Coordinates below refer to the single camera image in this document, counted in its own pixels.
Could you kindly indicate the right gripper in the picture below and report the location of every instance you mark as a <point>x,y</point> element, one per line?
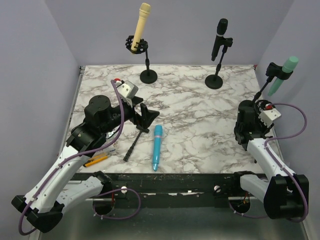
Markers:
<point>264,126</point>

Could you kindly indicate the black stand with shock mount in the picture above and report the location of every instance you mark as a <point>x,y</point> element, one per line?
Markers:
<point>147,76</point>

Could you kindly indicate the blue microphone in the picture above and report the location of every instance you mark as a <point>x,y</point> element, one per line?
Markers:
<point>158,133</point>

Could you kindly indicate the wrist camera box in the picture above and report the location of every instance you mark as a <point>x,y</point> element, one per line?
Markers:
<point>269,114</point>
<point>127,90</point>

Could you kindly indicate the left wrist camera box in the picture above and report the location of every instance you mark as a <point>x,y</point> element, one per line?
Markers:
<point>127,90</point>

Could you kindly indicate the black round-base clip stand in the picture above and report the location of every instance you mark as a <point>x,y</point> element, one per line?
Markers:
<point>214,81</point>

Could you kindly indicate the mint green microphone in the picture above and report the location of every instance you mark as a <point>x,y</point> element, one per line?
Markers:
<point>280,73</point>

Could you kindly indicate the black microphone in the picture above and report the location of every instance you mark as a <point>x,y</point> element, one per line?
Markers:
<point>220,31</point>

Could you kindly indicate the cream microphone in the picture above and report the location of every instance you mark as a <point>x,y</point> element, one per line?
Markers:
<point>144,13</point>

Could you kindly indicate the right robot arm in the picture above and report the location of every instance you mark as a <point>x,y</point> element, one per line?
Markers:
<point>285,194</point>

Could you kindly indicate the yellow black utility knife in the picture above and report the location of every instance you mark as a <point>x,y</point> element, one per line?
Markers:
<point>96,159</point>

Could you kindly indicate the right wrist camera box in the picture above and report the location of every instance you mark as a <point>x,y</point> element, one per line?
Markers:
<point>269,114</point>

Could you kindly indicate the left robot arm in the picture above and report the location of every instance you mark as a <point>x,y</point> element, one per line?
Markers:
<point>45,205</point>

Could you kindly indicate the black front mounting rail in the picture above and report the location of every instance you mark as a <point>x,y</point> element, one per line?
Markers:
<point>165,190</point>

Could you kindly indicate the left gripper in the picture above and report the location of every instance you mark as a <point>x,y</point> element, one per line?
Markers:
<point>147,116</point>

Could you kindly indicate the black T-handle tool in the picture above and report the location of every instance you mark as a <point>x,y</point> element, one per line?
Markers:
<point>129,152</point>

